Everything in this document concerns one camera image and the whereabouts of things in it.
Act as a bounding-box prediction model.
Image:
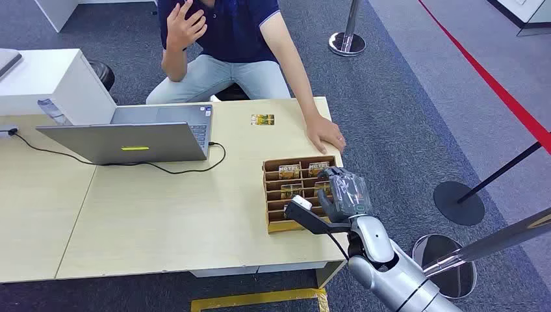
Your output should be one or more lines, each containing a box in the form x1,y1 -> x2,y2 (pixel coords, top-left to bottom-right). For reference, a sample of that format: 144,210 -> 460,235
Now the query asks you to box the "person's right hand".
166,0 -> 209,53

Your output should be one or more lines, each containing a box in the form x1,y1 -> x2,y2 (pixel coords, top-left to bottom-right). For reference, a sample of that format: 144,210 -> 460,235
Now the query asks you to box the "person's left hand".
304,114 -> 347,155

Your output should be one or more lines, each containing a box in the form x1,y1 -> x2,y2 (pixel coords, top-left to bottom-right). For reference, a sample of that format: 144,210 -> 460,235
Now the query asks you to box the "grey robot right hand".
318,166 -> 374,224

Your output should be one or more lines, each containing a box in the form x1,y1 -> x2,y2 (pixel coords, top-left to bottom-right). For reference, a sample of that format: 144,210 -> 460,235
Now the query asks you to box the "person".
146,0 -> 347,155

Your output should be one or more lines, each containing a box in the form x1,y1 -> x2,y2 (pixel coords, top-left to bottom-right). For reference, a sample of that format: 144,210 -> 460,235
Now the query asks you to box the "brown cardboard card holder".
262,155 -> 346,235

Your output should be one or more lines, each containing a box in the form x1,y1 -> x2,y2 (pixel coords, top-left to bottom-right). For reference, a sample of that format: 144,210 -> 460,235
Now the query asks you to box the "black round stool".
214,83 -> 251,103
88,59 -> 116,92

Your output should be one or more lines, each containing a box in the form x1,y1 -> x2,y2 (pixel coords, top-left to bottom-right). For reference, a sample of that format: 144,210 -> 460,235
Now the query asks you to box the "grey laptop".
35,104 -> 214,166

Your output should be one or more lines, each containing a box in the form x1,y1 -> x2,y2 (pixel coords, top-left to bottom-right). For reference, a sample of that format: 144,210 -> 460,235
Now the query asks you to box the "white counter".
33,0 -> 159,34

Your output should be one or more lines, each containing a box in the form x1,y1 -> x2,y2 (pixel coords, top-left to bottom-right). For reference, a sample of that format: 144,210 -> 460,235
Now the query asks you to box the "white cabinet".
0,48 -> 118,127

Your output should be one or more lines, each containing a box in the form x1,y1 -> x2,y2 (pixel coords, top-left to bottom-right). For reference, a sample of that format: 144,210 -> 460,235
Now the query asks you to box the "yellow floor tape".
190,287 -> 331,312

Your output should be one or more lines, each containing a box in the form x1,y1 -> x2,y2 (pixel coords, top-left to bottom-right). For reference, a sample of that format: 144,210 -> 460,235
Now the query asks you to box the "clear plastic bottle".
36,98 -> 72,127

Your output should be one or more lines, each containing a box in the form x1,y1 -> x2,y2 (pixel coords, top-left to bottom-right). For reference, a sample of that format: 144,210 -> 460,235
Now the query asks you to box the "red barrier belt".
416,0 -> 551,156

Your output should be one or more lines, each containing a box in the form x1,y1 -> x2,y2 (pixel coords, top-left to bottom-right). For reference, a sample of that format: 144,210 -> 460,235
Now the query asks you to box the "grey flat device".
0,48 -> 23,80

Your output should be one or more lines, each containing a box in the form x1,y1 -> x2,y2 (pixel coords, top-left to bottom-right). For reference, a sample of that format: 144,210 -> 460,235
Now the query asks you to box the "white display stand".
487,0 -> 551,38

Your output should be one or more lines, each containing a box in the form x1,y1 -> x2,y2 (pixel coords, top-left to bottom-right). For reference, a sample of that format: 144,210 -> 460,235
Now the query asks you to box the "black wrist camera pale box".
284,195 -> 352,236

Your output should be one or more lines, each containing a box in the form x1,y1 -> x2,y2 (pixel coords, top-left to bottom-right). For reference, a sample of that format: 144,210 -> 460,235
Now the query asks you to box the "black robot wrist cable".
326,231 -> 350,262

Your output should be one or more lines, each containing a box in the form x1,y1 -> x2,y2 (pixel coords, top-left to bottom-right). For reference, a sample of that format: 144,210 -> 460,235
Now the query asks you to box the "chrome stanchion post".
327,0 -> 367,58
411,205 -> 551,300

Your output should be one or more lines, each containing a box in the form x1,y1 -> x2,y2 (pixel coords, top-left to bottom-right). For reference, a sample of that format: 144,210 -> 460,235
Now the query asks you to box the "black stanchion post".
433,141 -> 543,228

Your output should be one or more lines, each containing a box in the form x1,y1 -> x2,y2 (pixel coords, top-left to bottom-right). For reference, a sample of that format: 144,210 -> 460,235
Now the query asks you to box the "black laptop power cable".
7,129 -> 227,176

